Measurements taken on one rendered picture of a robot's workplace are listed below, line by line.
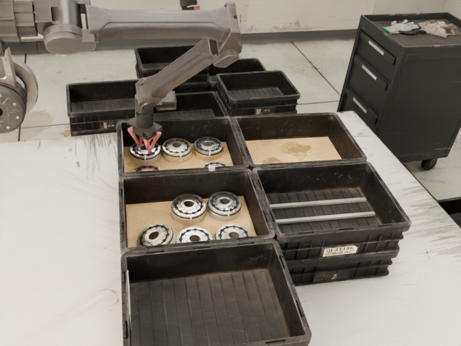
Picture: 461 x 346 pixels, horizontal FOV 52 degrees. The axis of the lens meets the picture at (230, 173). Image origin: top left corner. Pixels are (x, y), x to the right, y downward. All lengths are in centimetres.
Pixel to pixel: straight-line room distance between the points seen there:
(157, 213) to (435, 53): 183
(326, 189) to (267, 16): 320
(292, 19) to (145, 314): 387
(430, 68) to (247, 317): 194
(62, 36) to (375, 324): 109
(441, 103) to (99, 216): 207
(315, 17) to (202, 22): 380
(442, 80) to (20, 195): 221
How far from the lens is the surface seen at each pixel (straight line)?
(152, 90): 140
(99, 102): 266
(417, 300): 156
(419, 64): 275
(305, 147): 178
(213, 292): 126
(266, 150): 173
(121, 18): 106
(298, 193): 157
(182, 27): 108
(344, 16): 499
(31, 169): 188
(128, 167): 162
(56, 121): 346
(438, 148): 324
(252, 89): 283
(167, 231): 132
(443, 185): 331
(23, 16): 103
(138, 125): 157
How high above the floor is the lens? 183
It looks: 38 degrees down
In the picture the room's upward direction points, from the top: 6 degrees clockwise
